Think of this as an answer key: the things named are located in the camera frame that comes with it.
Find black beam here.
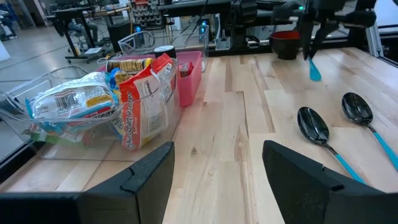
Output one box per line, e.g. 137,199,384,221
158,0,237,19

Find pink plastic bin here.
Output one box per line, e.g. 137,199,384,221
96,50,203,108

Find person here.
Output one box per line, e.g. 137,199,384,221
70,20,100,44

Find black spoon teal handle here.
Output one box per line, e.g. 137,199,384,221
341,91,398,171
297,106,366,184
307,57,323,83

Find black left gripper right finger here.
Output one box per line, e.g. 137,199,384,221
262,139,389,224

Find brown spice jar yellow cap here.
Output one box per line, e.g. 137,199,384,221
105,57,155,74

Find black computer tower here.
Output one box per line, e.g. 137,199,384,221
107,20,133,54

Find blue yellow noodle packet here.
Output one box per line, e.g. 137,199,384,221
105,67,131,94

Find black desk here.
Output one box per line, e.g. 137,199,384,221
51,6,131,63

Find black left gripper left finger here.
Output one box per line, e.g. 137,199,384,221
77,141,176,224

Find parts organizer rack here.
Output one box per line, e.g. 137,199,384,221
130,0,164,29

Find green noodle packet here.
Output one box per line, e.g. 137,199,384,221
29,130,94,149

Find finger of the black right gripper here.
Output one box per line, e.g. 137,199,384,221
309,21,339,59
300,19,314,60

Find clear plastic bin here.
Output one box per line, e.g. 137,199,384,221
117,25,210,63
0,57,183,162

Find blue white noodle packet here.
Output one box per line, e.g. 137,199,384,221
25,71,121,138

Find red noodle packet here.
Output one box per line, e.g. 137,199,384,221
118,52,175,152

